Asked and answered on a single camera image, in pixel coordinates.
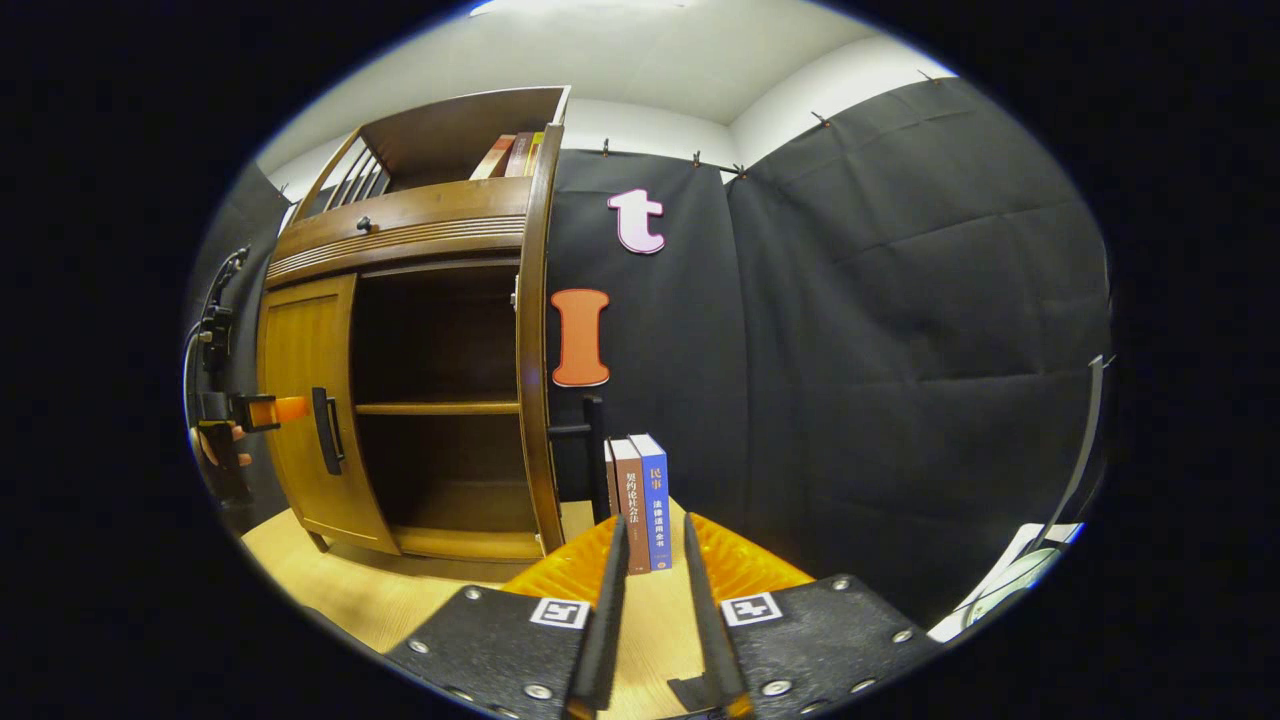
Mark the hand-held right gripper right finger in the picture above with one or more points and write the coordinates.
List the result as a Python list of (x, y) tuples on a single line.
[(710, 620)]

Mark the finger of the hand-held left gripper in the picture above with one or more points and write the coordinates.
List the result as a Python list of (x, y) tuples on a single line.
[(288, 410)]

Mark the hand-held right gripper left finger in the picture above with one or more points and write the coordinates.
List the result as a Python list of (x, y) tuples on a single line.
[(605, 620)]

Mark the wooden shoe cabinet door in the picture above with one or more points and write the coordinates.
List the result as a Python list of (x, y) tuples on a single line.
[(300, 350), (535, 420)]

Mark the wooden double-door shoe cabinet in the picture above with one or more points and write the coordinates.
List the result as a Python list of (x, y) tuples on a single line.
[(400, 250)]

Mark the wooden cabinet drawer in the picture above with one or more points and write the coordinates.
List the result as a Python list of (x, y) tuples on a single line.
[(420, 215)]

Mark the brown book white lettering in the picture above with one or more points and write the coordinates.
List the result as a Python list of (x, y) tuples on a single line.
[(630, 500)]

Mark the black backdrop cloth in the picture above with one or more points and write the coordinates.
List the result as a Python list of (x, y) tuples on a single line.
[(850, 350)]

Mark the beige orange book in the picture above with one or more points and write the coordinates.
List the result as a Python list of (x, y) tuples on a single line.
[(492, 158)]

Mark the brown hardcover book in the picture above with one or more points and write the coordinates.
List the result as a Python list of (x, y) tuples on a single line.
[(519, 155)]

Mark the large ceiling light panel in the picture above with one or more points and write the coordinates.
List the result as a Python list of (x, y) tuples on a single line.
[(600, 5)]

